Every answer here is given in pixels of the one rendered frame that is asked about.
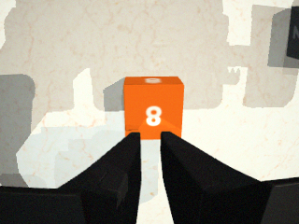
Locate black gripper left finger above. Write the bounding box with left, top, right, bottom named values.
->
left=0, top=131, right=142, bottom=224

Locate orange block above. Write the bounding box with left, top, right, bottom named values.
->
left=123, top=77, right=184, bottom=139

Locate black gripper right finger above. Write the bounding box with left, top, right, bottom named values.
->
left=161, top=131, right=299, bottom=224

